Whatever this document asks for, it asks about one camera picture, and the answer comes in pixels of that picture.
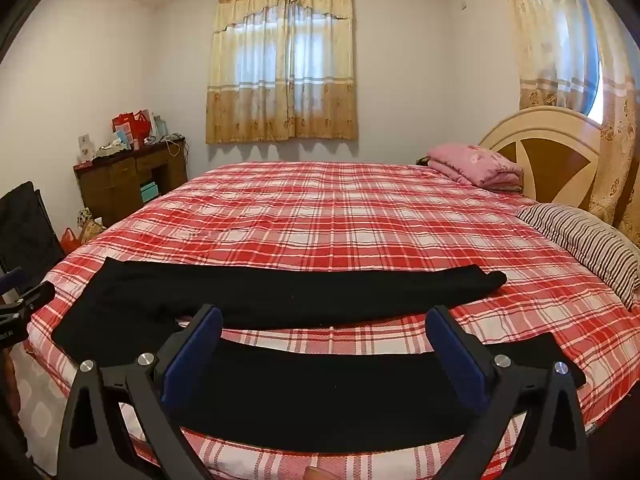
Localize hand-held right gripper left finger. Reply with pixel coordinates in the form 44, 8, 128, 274
57, 304, 224, 480

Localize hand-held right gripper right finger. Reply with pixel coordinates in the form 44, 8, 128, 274
425, 305, 592, 480

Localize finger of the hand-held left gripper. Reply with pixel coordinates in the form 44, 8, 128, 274
19, 281, 56, 311

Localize black pants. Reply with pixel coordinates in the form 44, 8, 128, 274
52, 256, 587, 454

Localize orange plastic bag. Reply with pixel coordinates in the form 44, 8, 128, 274
59, 227, 81, 255

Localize black suitcase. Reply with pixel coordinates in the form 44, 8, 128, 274
0, 181, 66, 283

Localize floral patterned bag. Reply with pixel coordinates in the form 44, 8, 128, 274
76, 207, 107, 244

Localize brown wooden desk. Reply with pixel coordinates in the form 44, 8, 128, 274
73, 136, 189, 229

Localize white card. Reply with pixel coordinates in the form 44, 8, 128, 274
77, 132, 97, 164

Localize striped pillow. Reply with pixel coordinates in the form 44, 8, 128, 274
515, 203, 640, 311

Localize pink folded quilt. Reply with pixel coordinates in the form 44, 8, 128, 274
426, 142, 525, 194

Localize red plaid bedsheet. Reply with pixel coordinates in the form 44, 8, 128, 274
25, 161, 640, 480

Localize cream wooden headboard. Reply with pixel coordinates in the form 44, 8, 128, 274
477, 106, 610, 212

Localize long yellow floral curtain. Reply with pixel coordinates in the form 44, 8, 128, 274
496, 0, 640, 247

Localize short yellow floral curtain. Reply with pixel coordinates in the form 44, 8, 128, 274
205, 0, 360, 145

